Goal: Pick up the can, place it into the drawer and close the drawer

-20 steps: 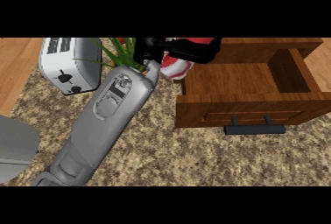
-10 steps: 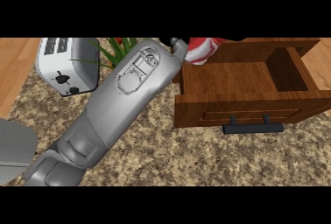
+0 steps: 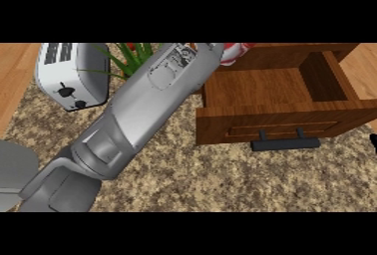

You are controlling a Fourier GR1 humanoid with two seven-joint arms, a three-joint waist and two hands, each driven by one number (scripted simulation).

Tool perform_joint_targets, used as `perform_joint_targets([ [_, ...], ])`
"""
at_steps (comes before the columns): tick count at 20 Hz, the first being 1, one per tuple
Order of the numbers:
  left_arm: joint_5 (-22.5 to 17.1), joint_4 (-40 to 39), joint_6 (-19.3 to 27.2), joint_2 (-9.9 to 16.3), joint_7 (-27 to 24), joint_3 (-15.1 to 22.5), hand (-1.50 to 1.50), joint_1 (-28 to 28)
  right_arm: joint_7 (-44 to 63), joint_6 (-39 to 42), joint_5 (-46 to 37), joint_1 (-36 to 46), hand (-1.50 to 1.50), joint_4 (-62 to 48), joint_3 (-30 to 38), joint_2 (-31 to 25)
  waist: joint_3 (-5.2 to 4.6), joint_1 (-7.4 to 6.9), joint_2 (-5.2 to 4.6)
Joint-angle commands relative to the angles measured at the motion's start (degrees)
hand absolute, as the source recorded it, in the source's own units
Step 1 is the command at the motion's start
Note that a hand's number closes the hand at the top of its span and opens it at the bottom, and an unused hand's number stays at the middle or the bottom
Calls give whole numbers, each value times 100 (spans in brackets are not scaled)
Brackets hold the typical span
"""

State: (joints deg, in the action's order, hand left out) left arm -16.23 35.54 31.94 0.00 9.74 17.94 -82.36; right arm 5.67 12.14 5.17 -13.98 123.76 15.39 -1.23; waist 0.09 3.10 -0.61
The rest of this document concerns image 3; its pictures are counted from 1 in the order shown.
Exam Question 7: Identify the brown wooden drawer front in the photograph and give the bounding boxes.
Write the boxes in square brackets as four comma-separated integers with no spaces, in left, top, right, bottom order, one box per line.
[194,99,377,146]

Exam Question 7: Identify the open brown wooden drawer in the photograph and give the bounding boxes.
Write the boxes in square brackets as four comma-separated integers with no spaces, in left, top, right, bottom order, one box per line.
[194,42,377,147]

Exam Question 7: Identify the red and white can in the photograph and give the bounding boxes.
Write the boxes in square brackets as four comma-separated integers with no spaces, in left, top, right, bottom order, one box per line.
[218,42,258,67]

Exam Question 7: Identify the green leafy plant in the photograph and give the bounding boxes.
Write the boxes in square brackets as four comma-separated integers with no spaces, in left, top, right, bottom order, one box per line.
[77,42,166,81]

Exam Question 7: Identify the white and silver toaster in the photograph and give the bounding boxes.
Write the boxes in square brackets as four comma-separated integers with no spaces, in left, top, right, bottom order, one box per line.
[36,42,113,113]

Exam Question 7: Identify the black drawer handle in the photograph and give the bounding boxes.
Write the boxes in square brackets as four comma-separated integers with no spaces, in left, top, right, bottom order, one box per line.
[250,127,323,152]

